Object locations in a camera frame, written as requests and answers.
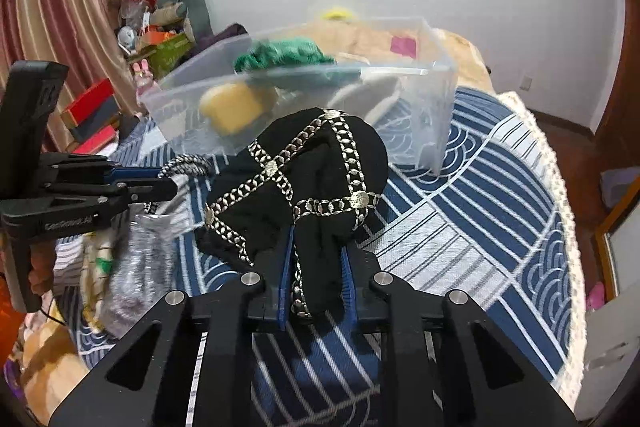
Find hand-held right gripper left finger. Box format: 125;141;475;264
47;227;302;427

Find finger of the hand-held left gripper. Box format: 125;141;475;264
117;184;179;208
106;163;177;188

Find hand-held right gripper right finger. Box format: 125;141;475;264
340;241;581;427

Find black chain-print cloth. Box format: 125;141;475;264
196;106;390;320

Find clear plastic storage bin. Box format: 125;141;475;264
137;14;458;178

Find yellow soft block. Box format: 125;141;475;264
199;82;267;135

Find person's left hand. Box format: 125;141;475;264
27;238;57;299

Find red and grey boxes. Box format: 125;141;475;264
60;78;121;155

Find floral printed cloth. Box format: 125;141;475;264
55;232;126;333

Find striped pink curtain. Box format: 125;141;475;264
0;0;136;128

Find green cardboard box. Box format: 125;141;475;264
145;32;198;80

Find blue wave-pattern round blanket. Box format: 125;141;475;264
57;87;583;420

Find dark purple cloth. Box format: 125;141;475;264
197;23;251;58

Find grey green plush toy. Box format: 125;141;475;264
152;0;216;38

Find green knitted cloth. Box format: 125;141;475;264
234;37;337;82

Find pink paper piece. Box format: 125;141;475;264
391;36;418;58

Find pink slipper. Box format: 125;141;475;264
586;282;606;312

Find beige plush blanket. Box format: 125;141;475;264
307;14;496;95

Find white cabinet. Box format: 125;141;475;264
582;294;640;423

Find wooden framed mirror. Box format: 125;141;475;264
594;187;640;303

